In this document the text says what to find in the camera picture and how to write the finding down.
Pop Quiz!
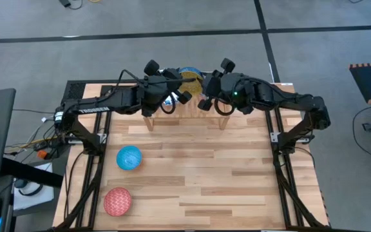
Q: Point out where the blue white patterned paper bowl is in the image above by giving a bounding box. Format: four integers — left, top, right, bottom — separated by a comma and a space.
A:
157, 67, 178, 108

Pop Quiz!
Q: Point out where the white paper sheet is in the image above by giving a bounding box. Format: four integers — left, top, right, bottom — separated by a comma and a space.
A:
13, 162, 55, 211

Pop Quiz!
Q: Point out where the thin yellow cable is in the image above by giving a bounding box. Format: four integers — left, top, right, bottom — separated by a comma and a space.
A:
5, 137, 59, 152

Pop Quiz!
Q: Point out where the red zigzag bowl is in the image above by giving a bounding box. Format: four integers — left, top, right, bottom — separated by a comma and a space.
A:
103, 187, 133, 217

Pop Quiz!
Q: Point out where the black aluminium table frame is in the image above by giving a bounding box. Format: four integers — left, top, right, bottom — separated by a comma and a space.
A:
48, 79, 333, 232

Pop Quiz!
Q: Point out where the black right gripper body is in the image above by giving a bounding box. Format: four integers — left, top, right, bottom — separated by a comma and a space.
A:
198, 57, 249, 112

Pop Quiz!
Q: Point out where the black flat bar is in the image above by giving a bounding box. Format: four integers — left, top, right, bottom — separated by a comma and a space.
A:
0, 157, 64, 189

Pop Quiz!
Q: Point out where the black looped cable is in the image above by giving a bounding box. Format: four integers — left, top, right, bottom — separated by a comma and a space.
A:
14, 179, 44, 197

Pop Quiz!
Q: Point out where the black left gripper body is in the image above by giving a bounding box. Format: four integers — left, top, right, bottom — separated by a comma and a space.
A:
137, 59, 193, 118

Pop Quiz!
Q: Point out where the black perforated box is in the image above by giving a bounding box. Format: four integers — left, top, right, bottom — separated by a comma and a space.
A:
61, 80, 88, 107

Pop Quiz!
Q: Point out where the light blue bowl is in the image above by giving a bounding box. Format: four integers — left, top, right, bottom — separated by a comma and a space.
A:
116, 145, 143, 171

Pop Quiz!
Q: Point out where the dark blue striped bowl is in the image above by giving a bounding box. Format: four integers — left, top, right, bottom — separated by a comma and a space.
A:
178, 66, 203, 77

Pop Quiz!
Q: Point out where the wooden slatted shelf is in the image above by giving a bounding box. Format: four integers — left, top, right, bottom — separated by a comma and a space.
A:
142, 71, 231, 131

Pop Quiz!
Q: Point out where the yellow speckled bowl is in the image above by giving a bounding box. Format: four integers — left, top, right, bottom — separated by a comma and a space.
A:
178, 71, 205, 95

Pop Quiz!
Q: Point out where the black power adapter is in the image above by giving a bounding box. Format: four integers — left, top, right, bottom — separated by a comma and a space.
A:
59, 0, 84, 10

